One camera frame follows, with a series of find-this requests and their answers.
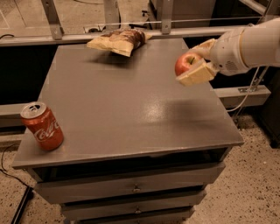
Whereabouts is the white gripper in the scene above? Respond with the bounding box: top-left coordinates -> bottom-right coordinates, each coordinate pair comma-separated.
176,28 -> 249,86

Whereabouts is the red apple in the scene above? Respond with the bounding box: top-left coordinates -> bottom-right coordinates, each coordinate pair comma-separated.
175,52 -> 201,76

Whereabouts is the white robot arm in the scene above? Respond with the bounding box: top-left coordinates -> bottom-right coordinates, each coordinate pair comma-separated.
176,17 -> 280,86

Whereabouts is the brown chip bag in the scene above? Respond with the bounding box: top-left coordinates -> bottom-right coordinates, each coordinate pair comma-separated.
87,29 -> 151,57

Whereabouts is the grey drawer cabinet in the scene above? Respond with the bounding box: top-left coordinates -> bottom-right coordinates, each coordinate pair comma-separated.
13,39 -> 243,224

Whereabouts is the red Coca-Cola can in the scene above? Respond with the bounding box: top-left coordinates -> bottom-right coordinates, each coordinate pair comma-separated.
20,101 -> 64,151

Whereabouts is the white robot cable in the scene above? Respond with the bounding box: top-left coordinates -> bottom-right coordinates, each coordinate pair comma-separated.
226,66 -> 270,114

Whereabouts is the grey metal railing frame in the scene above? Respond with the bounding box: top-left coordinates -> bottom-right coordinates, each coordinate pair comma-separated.
0,0 -> 279,47

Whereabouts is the black floor cable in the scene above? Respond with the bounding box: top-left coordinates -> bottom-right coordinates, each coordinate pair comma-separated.
0,143 -> 34,224

